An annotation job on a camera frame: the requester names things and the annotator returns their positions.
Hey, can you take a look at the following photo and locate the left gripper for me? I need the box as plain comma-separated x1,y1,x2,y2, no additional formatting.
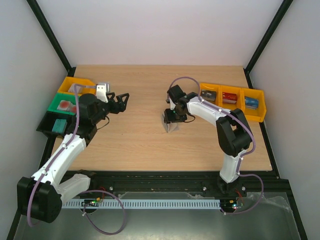
91,92,130,125

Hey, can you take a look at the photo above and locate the white card holder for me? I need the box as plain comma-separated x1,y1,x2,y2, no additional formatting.
161,114,179,134

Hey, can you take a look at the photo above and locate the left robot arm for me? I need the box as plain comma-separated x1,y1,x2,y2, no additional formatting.
17,92,130,227

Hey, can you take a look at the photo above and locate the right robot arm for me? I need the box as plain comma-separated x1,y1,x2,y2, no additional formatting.
163,85,254,196

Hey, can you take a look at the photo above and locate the black card stack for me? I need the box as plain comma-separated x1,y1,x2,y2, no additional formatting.
200,89,217,102

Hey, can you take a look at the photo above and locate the grey holder in yellow bin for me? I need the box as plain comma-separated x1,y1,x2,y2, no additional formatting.
67,83,83,94

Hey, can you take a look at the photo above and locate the yellow bin with black cards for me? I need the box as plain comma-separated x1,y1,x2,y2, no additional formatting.
200,82,223,107

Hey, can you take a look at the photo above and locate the holder with red card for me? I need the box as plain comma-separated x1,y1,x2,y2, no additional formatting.
56,100,71,112

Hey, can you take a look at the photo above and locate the red card stack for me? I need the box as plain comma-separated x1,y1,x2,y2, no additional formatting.
222,92,238,104

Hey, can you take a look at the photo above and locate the teal holder in black bin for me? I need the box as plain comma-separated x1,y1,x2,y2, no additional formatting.
52,119,67,134

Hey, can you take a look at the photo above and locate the yellow bin with red cards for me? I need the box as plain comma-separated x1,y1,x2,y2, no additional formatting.
218,85,245,111

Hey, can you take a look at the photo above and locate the blue card stack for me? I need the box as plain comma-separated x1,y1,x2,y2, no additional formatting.
244,96,259,110

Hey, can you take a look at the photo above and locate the yellow bin with blue cards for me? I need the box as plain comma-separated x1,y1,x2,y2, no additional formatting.
242,88,267,123

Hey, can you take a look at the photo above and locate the green bin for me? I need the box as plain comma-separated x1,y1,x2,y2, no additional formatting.
47,93,77,115

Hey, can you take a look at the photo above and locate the yellow bin far left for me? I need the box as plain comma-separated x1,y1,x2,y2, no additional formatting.
57,76,99,97

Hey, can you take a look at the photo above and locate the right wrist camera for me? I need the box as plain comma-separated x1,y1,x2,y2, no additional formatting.
166,97,176,110

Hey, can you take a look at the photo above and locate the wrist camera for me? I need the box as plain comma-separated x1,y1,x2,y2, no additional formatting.
166,97,176,110
96,82,110,103

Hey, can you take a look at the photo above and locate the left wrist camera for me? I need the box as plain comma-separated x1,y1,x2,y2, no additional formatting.
96,82,110,103

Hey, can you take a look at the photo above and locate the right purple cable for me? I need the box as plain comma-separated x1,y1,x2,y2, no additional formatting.
167,76,265,216

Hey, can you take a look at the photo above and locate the purple cable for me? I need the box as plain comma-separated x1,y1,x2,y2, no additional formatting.
27,83,126,236
167,76,265,216

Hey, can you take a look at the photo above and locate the left black frame post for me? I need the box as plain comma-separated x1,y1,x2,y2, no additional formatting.
26,0,76,77

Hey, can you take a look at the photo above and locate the black frame post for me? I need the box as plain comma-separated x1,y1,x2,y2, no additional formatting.
26,0,76,77
244,0,293,75

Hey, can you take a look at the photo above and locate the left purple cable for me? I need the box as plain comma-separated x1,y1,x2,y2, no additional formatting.
27,83,126,236

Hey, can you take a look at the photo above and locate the white slotted cable duct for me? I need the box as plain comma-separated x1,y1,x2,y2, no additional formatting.
62,199,221,210

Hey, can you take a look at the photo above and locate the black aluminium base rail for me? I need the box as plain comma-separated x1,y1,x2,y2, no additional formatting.
90,171,293,199

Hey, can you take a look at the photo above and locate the right black frame post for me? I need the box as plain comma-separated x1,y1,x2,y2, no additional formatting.
244,0,293,75

